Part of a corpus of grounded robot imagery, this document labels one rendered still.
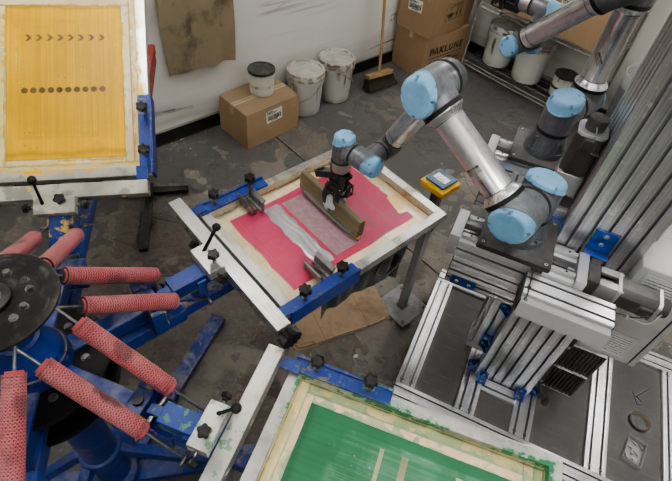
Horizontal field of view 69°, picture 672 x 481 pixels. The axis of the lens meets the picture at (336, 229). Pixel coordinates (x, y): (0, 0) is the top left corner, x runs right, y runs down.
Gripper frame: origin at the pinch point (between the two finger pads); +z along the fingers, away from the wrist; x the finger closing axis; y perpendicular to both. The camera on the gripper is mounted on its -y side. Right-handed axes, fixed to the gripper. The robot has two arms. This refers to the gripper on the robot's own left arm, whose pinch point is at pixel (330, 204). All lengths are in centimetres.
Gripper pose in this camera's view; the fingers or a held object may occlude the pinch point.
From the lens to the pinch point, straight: 192.2
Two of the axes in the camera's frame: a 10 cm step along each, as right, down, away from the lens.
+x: 7.5, -4.3, 5.0
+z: -1.1, 6.7, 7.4
